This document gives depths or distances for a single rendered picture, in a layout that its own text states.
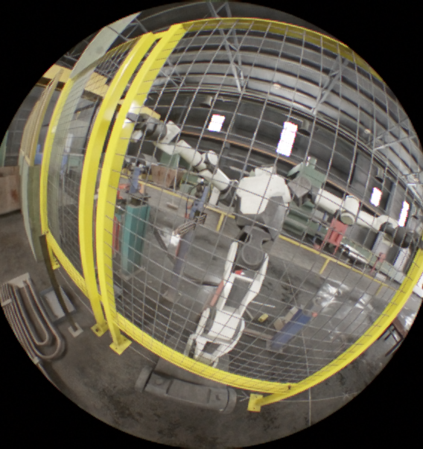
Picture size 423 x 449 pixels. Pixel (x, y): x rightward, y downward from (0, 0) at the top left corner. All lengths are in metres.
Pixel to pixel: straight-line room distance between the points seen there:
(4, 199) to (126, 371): 3.15
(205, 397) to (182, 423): 0.29
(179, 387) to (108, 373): 0.49
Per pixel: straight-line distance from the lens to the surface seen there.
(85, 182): 0.67
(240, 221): 0.73
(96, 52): 2.19
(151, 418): 1.21
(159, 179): 8.57
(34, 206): 1.85
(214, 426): 1.28
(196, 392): 1.06
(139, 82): 0.57
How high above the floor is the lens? 1.21
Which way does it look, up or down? 17 degrees down
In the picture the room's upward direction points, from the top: 19 degrees clockwise
